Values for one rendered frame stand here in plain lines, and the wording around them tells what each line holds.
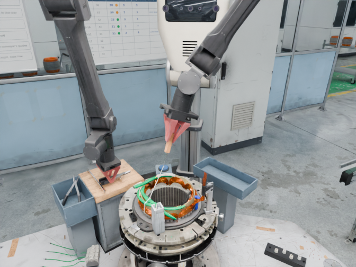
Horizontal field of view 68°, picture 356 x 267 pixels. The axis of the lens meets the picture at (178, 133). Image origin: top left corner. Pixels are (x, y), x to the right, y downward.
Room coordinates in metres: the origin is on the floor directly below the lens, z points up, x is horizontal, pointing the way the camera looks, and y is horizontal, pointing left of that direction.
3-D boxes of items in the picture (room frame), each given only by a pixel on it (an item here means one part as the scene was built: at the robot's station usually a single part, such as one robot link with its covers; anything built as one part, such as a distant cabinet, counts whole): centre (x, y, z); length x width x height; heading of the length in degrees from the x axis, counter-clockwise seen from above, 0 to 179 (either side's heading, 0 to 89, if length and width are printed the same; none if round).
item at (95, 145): (0.79, 0.26, 1.29); 0.11 x 0.09 x 0.12; 169
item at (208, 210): (0.64, -0.10, 1.15); 0.03 x 0.02 x 0.12; 110
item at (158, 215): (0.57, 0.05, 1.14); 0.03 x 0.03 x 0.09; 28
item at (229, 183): (0.91, -0.19, 0.92); 0.25 x 0.11 x 0.28; 45
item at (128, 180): (0.88, 0.27, 1.05); 0.20 x 0.19 x 0.02; 127
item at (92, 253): (0.72, 0.33, 0.80); 0.10 x 0.05 x 0.04; 10
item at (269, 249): (0.73, -0.42, 0.79); 0.15 x 0.05 x 0.02; 59
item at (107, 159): (0.83, 0.26, 1.20); 0.10 x 0.07 x 0.07; 37
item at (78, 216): (0.79, 0.39, 0.92); 0.17 x 0.11 x 0.28; 37
